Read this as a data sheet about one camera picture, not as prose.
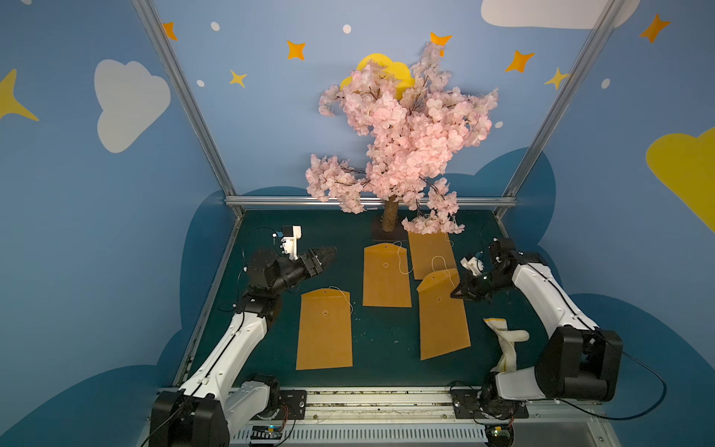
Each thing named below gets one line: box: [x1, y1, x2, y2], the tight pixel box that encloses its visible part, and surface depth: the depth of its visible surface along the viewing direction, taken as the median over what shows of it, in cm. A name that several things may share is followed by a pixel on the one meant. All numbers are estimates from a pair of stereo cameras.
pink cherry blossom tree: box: [305, 41, 500, 236], surface depth 79 cm
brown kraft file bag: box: [407, 230, 458, 281], surface depth 112 cm
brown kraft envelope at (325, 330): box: [296, 288, 353, 371], surface depth 91 cm
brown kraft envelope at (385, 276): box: [363, 243, 412, 308], surface depth 103 cm
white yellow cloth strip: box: [483, 317, 530, 373], surface depth 83 cm
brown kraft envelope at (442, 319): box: [416, 268, 472, 361], surface depth 88 cm
